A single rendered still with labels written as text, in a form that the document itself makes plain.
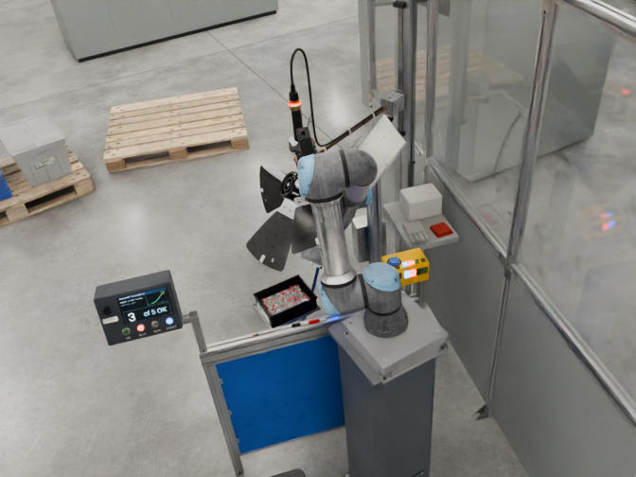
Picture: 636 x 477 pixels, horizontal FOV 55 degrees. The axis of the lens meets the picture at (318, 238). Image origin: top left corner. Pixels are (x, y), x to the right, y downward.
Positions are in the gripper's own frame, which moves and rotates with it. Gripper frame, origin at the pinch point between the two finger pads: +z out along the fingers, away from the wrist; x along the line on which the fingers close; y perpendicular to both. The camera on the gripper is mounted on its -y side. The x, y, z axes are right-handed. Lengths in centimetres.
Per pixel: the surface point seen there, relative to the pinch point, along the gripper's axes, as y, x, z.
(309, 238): 31.6, -4.5, -24.4
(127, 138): 137, -96, 292
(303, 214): 29.3, -3.3, -11.3
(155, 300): 27, -64, -44
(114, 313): 28, -78, -44
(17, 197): 135, -180, 230
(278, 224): 41.1, -12.3, 1.1
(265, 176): 35.5, -11.4, 31.3
